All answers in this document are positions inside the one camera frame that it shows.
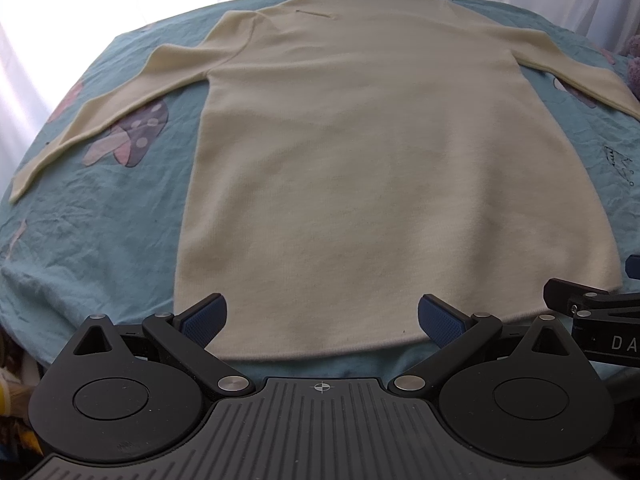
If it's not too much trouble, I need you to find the cream knit sweater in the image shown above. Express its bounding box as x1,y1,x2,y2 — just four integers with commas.
6,0,639,361

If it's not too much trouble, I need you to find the purple plush toy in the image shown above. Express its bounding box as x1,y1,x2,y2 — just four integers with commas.
624,35,640,98

